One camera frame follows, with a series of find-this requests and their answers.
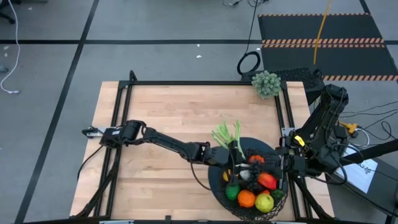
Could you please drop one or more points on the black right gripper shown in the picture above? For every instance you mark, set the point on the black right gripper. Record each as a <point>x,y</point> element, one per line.
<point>297,165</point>

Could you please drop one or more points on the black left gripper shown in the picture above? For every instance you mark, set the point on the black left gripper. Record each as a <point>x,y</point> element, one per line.
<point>219,156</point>

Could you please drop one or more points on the green celery bunch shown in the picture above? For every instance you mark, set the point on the green celery bunch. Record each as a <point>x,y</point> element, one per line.
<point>225,135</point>

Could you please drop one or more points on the dark green pepper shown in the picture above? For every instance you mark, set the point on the dark green pepper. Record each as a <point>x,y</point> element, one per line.
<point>277,194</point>

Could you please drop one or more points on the round green lime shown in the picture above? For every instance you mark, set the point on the round green lime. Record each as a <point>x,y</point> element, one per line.
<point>232,192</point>

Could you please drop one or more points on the yellow green apple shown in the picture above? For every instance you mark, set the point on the yellow green apple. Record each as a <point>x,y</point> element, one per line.
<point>264,203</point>

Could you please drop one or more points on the round orange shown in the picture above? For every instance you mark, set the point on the round orange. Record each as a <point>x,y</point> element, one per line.
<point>246,199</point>

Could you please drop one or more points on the dark wicker basket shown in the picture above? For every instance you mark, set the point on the dark wicker basket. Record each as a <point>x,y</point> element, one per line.
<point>248,216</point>

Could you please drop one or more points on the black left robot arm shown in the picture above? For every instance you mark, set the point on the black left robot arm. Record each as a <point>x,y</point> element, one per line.
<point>168,143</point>

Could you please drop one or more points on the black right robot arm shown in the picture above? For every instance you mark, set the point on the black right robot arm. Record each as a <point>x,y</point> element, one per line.
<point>323,124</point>

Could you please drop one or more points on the blue round woven placemat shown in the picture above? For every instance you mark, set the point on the blue round woven placemat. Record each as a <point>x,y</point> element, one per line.
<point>214,174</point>

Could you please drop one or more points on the yellow tag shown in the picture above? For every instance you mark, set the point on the yellow tag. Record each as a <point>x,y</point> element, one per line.
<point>299,140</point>

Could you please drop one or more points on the pale green potted succulent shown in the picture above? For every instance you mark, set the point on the pale green potted succulent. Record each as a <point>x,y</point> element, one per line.
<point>266,84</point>

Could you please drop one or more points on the yellow connector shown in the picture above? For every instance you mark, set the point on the yellow connector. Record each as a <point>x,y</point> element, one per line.
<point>350,127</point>

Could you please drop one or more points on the white paper sheet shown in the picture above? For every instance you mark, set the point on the white paper sheet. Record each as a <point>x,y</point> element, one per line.
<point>360,174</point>

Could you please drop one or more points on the black side stand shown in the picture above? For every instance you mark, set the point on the black side stand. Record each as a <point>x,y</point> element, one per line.
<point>373,152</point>

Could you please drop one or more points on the black hazard striped floor mat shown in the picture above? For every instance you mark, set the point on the black hazard striped floor mat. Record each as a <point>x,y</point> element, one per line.
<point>326,28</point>

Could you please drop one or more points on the black office chair base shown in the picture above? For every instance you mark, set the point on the black office chair base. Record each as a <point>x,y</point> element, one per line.
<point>6,17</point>

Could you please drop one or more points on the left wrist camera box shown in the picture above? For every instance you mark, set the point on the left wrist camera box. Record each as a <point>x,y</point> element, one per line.
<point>203,152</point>

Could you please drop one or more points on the black metal table frame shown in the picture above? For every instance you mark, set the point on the black metal table frame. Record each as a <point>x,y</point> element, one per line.
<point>202,83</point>

